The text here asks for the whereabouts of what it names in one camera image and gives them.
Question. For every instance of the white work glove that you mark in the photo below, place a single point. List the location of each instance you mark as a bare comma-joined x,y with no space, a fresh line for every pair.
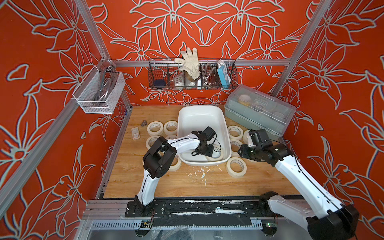
190,63

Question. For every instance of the masking tape roll four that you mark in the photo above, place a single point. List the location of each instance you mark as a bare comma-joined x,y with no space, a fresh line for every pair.
155,128

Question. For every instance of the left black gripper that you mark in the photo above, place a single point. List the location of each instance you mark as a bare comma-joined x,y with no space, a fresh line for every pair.
209,153

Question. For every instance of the masking tape roll six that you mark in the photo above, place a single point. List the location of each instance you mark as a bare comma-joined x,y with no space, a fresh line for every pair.
236,167

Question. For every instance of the masking tape roll eight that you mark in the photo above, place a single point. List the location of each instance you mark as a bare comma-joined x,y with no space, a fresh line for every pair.
235,132

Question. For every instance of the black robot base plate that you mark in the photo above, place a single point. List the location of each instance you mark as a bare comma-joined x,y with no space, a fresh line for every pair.
203,211

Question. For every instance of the masking tape roll five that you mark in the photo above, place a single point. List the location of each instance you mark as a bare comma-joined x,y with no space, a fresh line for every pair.
171,137

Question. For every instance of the dark blue round container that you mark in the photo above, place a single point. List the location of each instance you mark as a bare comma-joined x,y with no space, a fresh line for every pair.
159,83

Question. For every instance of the white plastic storage tray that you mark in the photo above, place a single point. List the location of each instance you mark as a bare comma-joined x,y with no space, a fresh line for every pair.
198,118

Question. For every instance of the small clear plastic box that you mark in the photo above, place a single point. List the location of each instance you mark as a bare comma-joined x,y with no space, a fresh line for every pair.
135,133

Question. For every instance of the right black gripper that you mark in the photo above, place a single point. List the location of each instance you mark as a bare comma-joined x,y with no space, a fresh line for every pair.
242,151

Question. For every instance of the masking tape roll eleven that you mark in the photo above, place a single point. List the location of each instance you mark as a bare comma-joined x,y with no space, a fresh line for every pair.
217,154

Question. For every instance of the masking tape roll ten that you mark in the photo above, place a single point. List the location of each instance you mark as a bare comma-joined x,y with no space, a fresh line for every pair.
176,164

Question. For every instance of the blue white device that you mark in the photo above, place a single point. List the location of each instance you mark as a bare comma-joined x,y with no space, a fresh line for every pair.
223,74

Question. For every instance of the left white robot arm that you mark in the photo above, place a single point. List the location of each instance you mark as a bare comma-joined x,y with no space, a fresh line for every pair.
158,160

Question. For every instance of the white mesh wall basket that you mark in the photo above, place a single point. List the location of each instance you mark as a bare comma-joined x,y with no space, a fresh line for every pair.
100,91

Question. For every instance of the grey lidded plastic box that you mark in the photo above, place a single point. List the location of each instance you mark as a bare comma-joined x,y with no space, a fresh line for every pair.
256,110

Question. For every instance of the masking tape roll nine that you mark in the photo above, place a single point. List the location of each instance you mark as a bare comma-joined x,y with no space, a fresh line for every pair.
245,137

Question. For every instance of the black wire wall basket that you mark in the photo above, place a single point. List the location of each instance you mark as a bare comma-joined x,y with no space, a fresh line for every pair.
206,74

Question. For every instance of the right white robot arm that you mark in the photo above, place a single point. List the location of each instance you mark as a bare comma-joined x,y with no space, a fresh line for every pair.
327,218

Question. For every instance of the masking tape roll three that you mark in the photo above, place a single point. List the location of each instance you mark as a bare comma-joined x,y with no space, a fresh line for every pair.
150,141

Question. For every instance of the white power strip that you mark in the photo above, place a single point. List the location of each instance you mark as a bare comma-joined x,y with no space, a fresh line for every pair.
179,81

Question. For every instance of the masking tape roll seven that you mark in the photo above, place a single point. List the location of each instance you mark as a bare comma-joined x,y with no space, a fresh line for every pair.
235,146

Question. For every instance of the masking tape roll one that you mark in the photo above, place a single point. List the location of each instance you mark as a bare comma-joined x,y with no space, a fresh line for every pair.
171,128

